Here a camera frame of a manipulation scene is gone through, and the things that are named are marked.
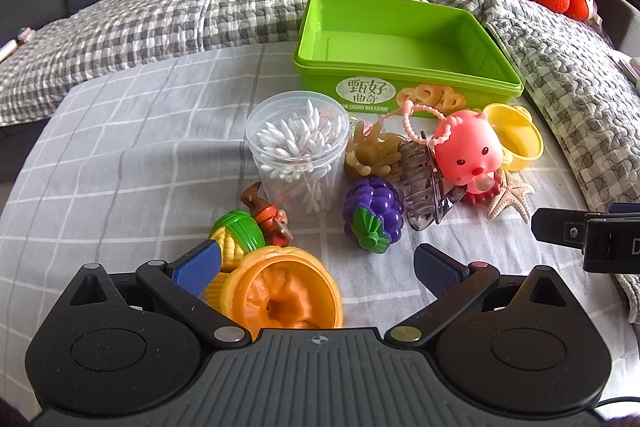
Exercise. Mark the yellow toy corn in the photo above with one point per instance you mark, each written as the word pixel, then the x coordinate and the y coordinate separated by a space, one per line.
pixel 235 232

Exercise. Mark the tan toy octopus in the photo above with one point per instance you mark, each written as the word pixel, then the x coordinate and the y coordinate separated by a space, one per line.
pixel 372 152

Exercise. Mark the grey gingham quilt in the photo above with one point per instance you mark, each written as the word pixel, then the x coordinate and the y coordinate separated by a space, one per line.
pixel 175 12

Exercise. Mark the small pink and white object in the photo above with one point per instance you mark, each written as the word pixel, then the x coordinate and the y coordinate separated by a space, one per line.
pixel 20 36

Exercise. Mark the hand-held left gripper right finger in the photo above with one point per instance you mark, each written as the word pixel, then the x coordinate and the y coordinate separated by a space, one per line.
pixel 440 274

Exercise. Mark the grey grid bed sheet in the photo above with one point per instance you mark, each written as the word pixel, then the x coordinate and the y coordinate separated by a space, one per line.
pixel 135 147

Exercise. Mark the green plastic box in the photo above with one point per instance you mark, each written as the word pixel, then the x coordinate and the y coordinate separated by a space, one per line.
pixel 400 52

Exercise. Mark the purple toy grapes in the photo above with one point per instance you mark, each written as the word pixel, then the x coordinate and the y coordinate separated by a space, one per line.
pixel 372 209

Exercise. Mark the yellow toy pot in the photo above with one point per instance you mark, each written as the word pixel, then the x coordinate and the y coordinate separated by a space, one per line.
pixel 517 134

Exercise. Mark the small brown toy figure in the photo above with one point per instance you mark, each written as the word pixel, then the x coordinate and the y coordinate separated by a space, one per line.
pixel 267 214

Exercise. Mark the clear cotton swab container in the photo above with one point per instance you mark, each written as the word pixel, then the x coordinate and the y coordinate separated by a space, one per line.
pixel 297 152

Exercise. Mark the pink toy figure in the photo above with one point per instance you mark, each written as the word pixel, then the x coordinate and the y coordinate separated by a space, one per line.
pixel 465 147

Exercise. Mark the orange toy pumpkin half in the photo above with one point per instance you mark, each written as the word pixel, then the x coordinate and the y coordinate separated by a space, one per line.
pixel 285 292

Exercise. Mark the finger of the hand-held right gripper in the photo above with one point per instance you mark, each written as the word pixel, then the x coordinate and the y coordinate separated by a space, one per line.
pixel 557 227

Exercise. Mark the beige starfish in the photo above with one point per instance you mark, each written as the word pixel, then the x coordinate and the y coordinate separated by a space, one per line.
pixel 510 197

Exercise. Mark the grey patterned quilt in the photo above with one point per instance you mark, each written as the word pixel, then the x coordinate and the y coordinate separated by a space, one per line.
pixel 560 67

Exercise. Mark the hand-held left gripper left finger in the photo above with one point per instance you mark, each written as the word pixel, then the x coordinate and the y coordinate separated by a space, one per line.
pixel 197 268

